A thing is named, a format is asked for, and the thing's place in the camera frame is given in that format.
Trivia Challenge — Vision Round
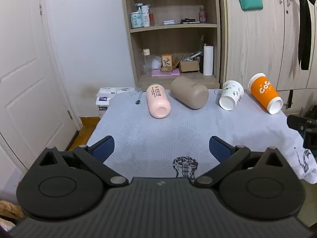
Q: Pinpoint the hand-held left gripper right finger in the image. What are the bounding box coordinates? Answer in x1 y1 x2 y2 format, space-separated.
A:
195 136 291 188

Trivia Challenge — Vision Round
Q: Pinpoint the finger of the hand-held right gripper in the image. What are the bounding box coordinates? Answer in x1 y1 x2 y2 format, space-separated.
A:
286 114 317 150

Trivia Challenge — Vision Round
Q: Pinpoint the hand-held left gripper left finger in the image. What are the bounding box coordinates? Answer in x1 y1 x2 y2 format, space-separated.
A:
30 135 129 187

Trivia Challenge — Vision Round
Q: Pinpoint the orange paper cup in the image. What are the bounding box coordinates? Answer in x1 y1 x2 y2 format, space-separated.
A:
248 73 284 115

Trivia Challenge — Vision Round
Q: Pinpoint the white leaf-print paper cup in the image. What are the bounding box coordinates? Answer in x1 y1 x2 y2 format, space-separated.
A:
219 80 244 111

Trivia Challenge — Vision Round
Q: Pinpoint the beige cup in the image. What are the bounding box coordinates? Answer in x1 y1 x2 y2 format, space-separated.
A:
170 76 209 110

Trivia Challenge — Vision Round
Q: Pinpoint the pink cup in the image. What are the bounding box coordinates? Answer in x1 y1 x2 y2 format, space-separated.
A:
146 84 171 119

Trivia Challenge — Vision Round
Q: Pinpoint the white tissue pack stack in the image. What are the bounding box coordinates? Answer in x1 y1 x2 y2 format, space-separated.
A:
95 87 117 119

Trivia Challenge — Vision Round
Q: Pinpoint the grey guitar-print tablecloth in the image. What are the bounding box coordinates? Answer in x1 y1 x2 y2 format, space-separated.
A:
87 88 317 184

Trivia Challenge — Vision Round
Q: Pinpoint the open cardboard box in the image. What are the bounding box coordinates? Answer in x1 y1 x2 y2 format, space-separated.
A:
173 57 201 73

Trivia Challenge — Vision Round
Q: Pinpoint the white paper roll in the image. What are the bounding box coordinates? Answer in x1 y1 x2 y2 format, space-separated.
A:
203 45 214 76

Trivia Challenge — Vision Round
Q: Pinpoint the pink flat box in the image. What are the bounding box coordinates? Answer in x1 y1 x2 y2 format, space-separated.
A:
151 69 180 77

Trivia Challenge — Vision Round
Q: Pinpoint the black ribbon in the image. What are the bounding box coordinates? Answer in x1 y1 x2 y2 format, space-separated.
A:
291 0 313 70

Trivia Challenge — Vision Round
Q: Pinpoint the light wooden wardrobe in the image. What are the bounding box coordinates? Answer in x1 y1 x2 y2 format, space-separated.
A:
218 0 317 92

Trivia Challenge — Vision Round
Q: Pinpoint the glass bottle with tan cap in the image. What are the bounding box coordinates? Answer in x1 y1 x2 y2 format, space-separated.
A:
142 49 151 75

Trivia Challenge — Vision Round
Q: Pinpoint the tan plant-print box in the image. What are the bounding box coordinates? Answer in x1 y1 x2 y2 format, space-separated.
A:
161 54 173 72

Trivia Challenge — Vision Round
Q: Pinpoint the white door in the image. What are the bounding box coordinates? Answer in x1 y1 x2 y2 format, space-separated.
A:
0 0 83 176

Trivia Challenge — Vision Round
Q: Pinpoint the brown paper bag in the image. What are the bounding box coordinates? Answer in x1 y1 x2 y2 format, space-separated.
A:
0 200 24 221

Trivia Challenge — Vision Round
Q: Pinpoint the wooden bookshelf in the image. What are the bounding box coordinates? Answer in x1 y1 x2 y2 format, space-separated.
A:
120 0 226 91

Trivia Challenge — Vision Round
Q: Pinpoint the teal and white jar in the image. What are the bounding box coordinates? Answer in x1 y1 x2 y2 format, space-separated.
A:
131 11 143 29

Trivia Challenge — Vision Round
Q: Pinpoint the white pump bottle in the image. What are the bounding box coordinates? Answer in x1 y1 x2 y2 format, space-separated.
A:
142 4 151 28

